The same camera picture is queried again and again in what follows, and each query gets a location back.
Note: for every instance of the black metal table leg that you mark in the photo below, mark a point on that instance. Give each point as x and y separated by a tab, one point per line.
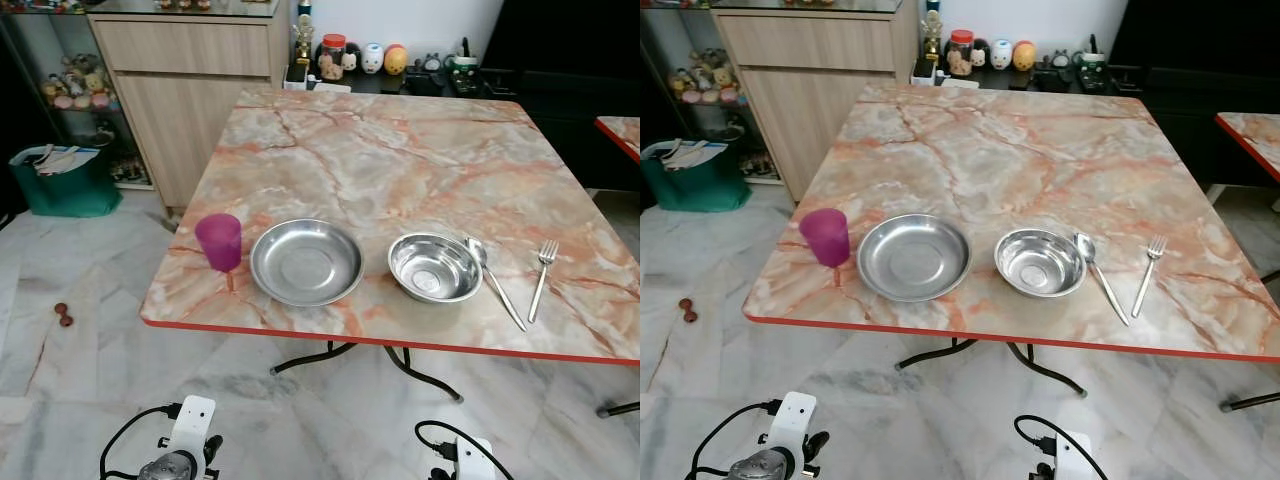
1045	371
620	407
420	375
1250	401
935	352
310	357

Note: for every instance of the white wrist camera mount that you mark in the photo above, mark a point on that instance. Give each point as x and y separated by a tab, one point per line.
795	418
193	420
475	462
1073	458

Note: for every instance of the red lid glass jar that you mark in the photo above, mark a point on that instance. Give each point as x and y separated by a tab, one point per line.
961	54
333	58

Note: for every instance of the white papers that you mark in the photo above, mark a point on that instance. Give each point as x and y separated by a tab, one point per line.
65	158
695	153

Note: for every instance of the deep steel bowl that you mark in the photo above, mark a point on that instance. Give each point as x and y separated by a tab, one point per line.
1040	263
435	268

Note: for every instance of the glass display cabinet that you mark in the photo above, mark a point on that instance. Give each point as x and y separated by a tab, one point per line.
30	40
690	35

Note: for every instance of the steel spoon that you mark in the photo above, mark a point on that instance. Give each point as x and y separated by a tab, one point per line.
476	250
1085	246

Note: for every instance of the light wooden cabinet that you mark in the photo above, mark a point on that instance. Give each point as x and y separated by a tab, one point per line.
180	100
800	100

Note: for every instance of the purple plastic cup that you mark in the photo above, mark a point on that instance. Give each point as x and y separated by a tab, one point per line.
218	242
825	238

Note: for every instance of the small black white figurine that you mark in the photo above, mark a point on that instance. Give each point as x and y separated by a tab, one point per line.
981	57
351	60

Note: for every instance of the golden trophy figure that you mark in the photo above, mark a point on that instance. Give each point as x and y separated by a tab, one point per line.
932	35
303	40

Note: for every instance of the green shopping bag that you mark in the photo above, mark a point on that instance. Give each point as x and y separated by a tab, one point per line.
70	195
700	190

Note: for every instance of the small white box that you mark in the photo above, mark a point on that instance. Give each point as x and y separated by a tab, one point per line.
297	78
925	72

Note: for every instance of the black television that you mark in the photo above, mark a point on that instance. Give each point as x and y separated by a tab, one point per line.
570	35
1200	30

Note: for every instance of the wide shallow steel plate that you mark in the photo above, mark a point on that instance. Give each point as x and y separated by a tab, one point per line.
913	257
306	262

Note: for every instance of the yellow egg figurine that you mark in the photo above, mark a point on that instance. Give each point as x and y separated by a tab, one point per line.
396	62
1024	58

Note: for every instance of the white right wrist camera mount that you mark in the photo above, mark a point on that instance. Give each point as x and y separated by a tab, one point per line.
475	462
1073	458

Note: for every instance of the steel fork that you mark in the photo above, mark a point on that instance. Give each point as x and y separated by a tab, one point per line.
541	280
1148	275

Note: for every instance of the small brown wooden dumbbell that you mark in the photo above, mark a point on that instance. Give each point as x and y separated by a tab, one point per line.
64	315
688	310

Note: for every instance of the white egg figurine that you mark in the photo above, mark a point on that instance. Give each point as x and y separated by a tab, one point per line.
1001	55
372	58

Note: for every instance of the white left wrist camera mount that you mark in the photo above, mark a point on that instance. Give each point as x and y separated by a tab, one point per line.
795	418
193	420

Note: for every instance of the beige plush bear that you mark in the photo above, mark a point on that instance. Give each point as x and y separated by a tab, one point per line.
718	78
95	82

